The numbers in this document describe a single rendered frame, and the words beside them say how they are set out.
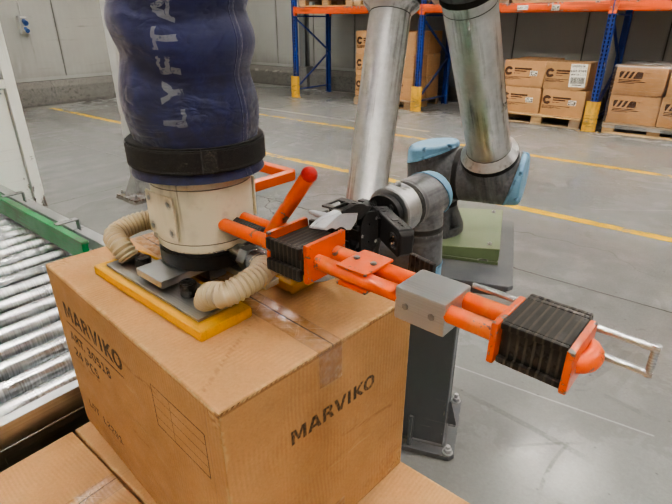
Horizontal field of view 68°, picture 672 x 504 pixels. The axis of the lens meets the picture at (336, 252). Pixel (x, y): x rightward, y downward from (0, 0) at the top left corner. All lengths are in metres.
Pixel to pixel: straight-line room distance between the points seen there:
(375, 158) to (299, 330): 0.41
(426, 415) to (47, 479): 1.15
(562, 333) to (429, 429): 1.36
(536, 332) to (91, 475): 0.94
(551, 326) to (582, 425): 1.64
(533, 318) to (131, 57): 0.63
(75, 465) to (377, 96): 0.98
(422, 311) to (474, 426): 1.47
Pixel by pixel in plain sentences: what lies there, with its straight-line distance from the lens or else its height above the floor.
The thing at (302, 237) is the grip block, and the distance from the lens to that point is 0.73.
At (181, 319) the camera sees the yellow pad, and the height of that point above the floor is 0.96.
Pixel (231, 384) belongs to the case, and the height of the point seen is 0.94.
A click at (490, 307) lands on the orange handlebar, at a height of 1.08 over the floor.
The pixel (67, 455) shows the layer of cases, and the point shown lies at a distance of 1.27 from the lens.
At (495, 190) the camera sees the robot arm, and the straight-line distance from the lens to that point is 1.41.
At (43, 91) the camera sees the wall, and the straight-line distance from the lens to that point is 10.57.
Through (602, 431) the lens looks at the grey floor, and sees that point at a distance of 2.19.
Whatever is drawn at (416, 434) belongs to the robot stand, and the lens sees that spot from 1.91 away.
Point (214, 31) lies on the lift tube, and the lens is 0.77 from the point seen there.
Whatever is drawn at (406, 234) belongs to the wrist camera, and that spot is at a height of 1.09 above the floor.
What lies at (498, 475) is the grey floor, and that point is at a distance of 1.91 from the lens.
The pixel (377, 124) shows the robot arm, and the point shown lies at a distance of 1.03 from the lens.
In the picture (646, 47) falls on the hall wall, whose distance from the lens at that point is 9.03.
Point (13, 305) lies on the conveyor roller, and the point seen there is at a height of 0.53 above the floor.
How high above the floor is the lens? 1.38
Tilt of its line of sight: 25 degrees down
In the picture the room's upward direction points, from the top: straight up
